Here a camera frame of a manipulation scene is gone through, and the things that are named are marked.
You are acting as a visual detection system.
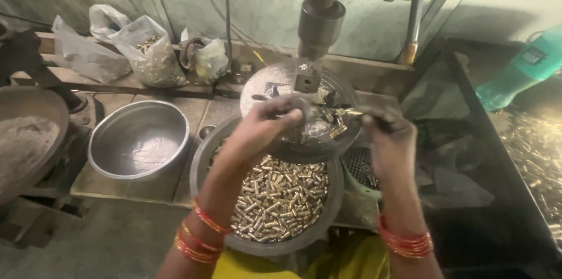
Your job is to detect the red gold right wrist bangles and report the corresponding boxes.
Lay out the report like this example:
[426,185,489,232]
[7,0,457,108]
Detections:
[377,214,434,259]

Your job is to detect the small bag with dark rag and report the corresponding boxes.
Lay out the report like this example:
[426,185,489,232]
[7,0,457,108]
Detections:
[179,28,231,85]

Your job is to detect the dark pan of brass parts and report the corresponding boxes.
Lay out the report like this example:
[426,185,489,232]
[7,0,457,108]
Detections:
[190,114,345,257]

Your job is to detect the white plastic bag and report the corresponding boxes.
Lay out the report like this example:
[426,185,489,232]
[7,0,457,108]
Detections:
[89,4,132,44]

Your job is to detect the tray of brass scrap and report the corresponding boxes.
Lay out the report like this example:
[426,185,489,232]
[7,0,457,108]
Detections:
[443,40,562,249]

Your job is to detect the metal lever with brass handle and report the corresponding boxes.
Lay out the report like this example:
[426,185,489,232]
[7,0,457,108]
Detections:
[397,0,429,67]

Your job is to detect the green plastic bottle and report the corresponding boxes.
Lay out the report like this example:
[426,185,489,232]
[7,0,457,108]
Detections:
[475,23,562,113]

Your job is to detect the small steel cup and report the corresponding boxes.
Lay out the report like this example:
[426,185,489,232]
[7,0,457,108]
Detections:
[198,124,217,141]

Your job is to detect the red gold left wrist bangles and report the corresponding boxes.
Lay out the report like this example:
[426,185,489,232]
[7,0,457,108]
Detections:
[174,198,232,265]

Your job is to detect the person's left hand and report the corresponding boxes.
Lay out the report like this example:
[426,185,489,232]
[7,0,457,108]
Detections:
[226,95,309,162]

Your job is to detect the clear bag of brass parts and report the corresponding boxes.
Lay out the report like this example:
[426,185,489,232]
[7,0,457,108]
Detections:
[110,15,189,88]

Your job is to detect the round metal machine table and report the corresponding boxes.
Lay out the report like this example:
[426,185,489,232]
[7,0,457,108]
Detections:
[240,61,363,165]

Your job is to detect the heap of brass cylinder parts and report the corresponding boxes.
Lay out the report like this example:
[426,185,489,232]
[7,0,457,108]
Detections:
[211,141,330,244]

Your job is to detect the person's right hand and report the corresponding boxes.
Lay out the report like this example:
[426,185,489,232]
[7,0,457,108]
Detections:
[360,106,419,183]

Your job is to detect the drill press machine head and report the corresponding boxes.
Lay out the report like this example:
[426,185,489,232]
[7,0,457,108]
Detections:
[287,0,433,93]

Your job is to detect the empty steel bowl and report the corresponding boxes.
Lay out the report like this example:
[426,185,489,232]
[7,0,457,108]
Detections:
[87,100,191,181]

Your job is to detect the large rusty pan with dust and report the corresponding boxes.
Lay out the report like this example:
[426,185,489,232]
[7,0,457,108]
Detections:
[0,86,70,205]

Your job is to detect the crumpled grey plastic bag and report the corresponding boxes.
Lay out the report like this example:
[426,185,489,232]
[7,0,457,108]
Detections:
[51,16,132,85]

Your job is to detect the red gold wrist bangles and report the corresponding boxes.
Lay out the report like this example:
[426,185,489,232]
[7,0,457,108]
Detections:
[174,198,232,265]
[377,214,434,259]

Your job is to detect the green perforated strainer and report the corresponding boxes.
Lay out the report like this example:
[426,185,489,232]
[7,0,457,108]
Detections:
[341,141,383,201]

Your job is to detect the person's yellow clothing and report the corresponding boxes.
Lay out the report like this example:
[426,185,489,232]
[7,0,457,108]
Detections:
[212,235,390,279]

